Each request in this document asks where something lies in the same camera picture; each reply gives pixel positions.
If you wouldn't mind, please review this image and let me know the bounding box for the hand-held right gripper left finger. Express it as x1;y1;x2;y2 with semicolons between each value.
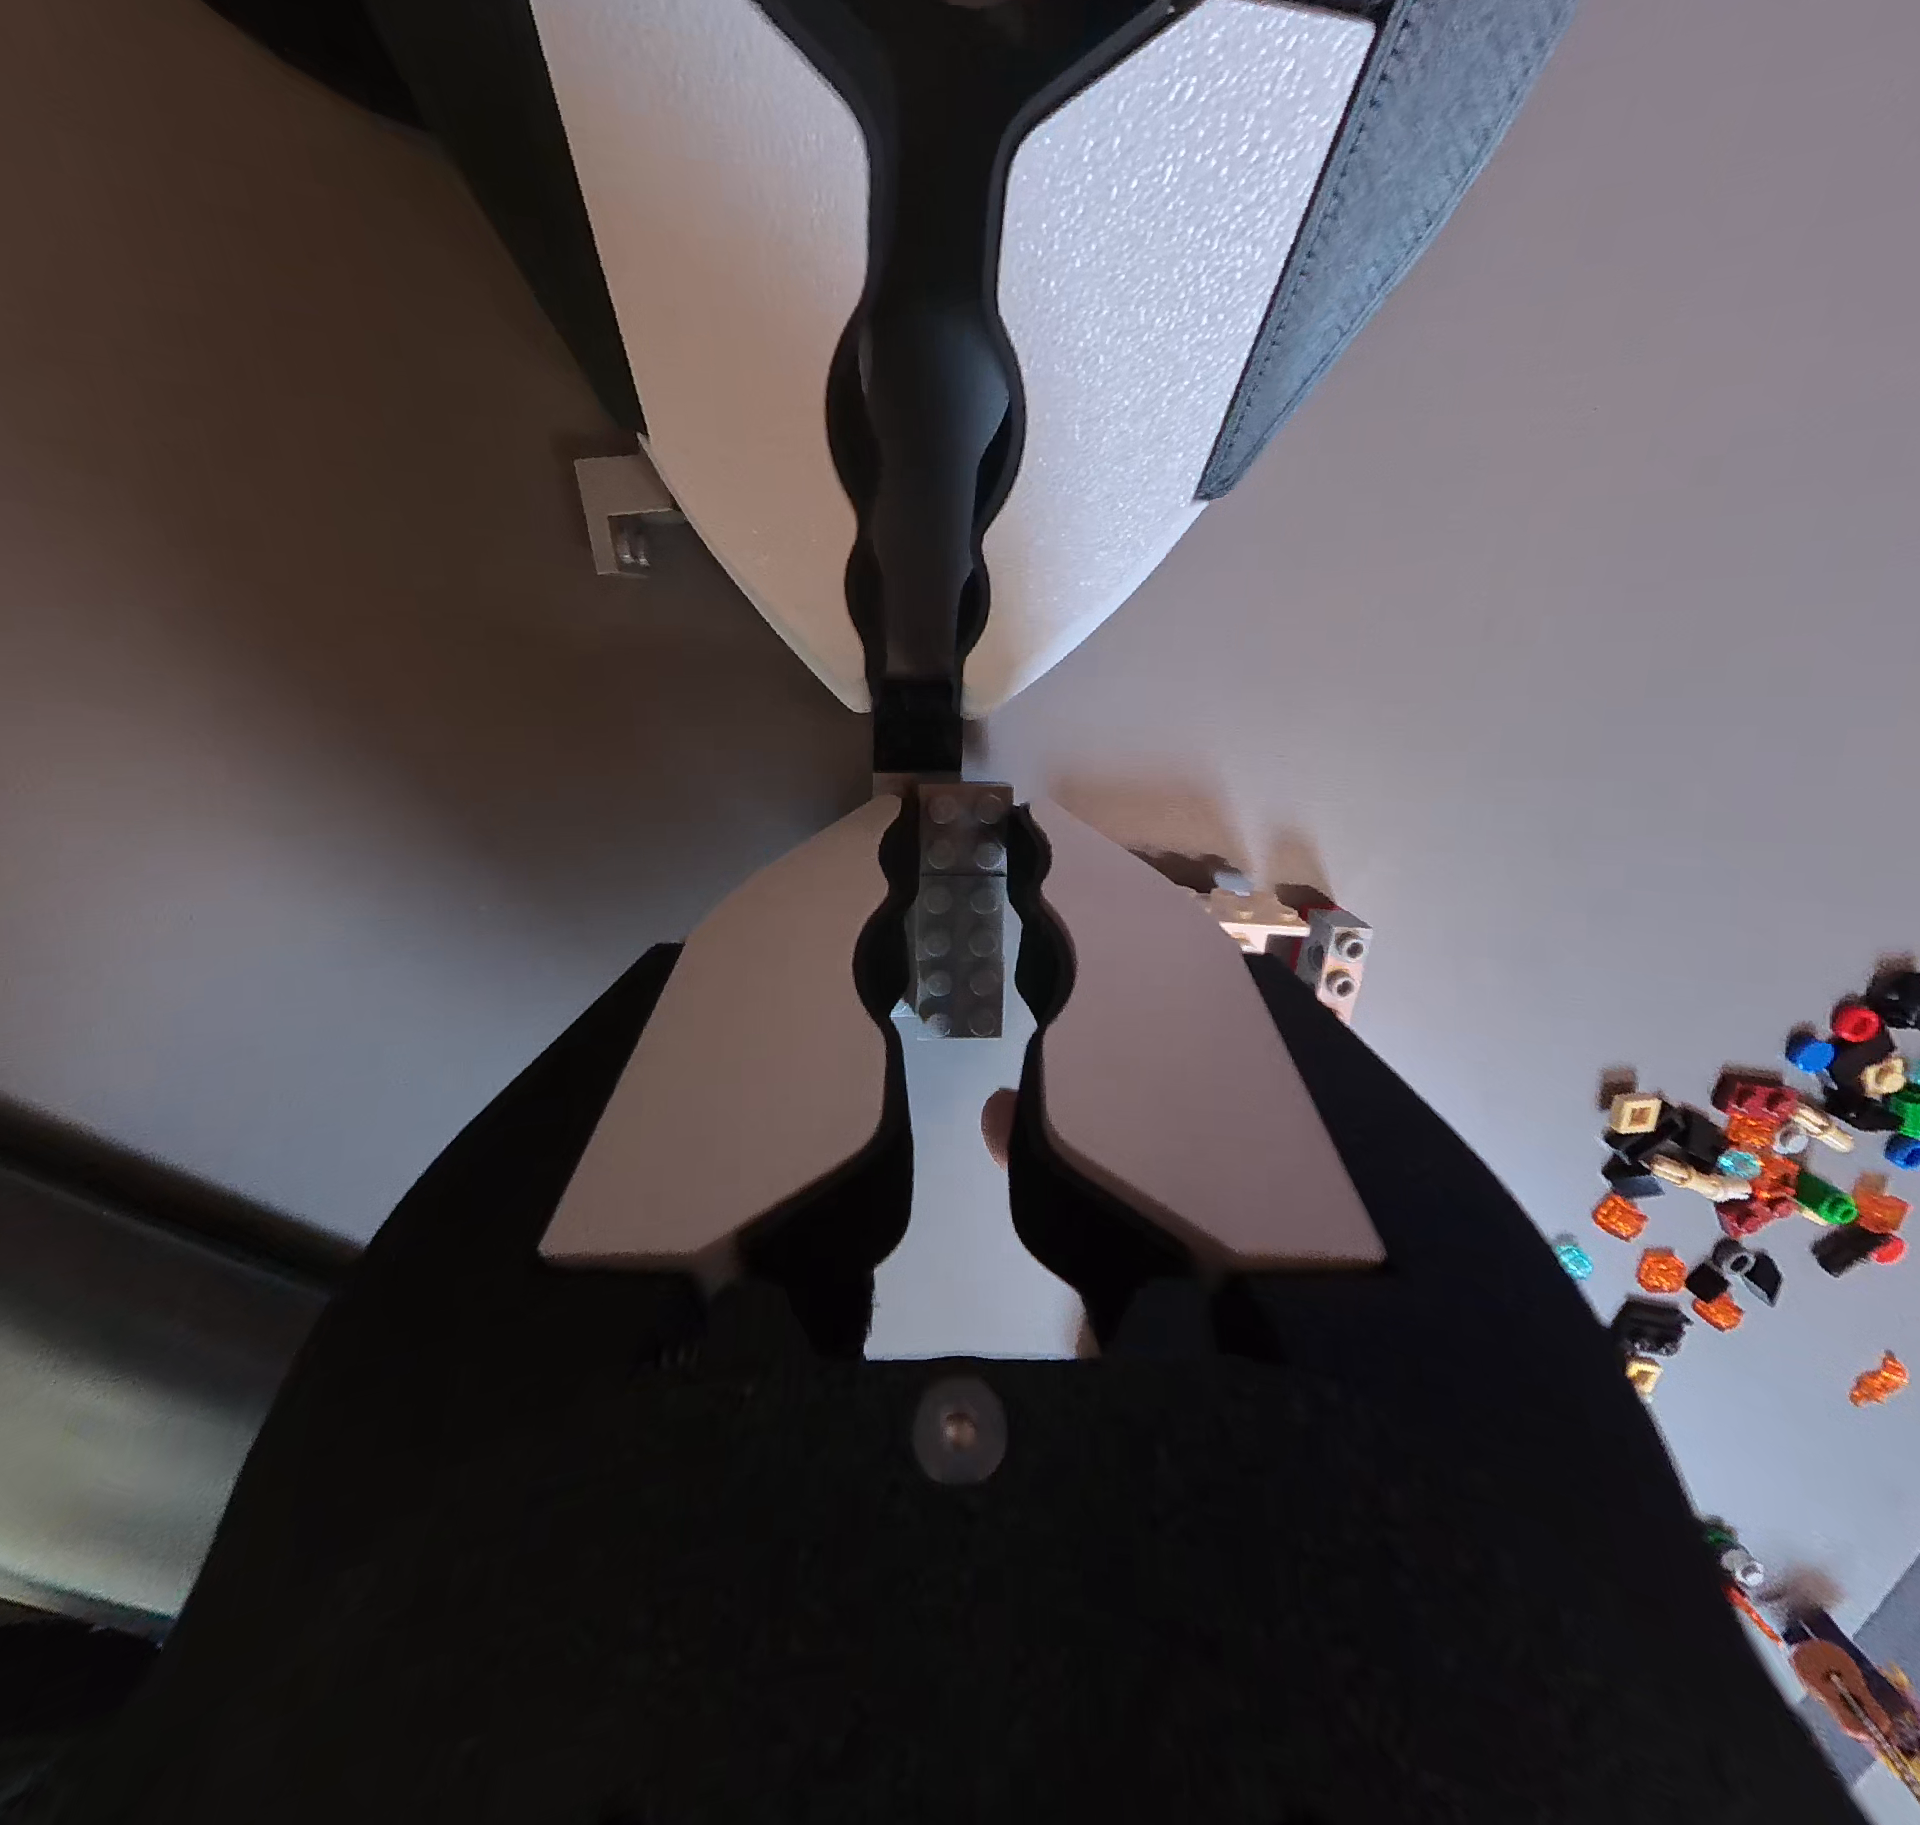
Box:
538;786;920;1295

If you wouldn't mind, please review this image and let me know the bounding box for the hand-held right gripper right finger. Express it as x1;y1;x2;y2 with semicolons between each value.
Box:
1008;791;1388;1279

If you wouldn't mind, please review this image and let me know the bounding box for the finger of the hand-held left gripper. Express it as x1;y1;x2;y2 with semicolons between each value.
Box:
958;0;1380;721
508;0;903;721

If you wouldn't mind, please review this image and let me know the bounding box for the grey lego plate assembly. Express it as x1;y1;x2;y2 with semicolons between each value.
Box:
898;780;1024;1042

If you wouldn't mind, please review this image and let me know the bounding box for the lego vehicle chassis build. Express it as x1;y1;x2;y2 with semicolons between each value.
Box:
1139;846;1377;1027

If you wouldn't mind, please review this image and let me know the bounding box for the pile of small lego pieces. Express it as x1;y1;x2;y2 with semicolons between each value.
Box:
1552;962;1920;1409

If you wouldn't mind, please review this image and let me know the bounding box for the lego minifigure with guitar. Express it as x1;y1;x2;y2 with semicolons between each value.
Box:
1783;1593;1920;1764

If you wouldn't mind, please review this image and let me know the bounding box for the grey lego bracket piece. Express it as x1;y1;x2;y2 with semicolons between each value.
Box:
575;453;687;579

